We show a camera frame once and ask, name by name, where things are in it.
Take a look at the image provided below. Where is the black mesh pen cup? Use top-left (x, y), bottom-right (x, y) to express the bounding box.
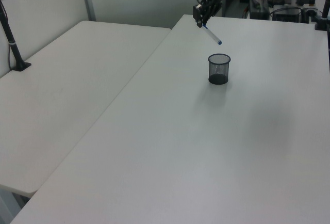
top-left (207, 53), bottom-right (232, 86)

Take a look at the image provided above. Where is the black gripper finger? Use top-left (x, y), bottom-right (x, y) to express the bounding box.
top-left (192, 0), bottom-right (207, 29)
top-left (203, 0), bottom-right (223, 25)

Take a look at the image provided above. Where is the black clamp with pole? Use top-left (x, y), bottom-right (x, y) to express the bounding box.
top-left (313, 0), bottom-right (330, 31)

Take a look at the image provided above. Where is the black device with cables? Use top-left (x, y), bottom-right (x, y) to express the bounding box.
top-left (272, 4), bottom-right (303, 23)

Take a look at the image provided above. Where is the black camera pole stand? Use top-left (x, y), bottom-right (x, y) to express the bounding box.
top-left (0, 0), bottom-right (32, 73)

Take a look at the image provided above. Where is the blue and white marker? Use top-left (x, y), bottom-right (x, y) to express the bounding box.
top-left (202, 23), bottom-right (223, 46)

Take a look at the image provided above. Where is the black equipment box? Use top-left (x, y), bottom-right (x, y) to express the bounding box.
top-left (248, 0), bottom-right (270, 20)

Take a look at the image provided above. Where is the white side table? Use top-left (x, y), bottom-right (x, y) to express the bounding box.
top-left (0, 20), bottom-right (172, 198)

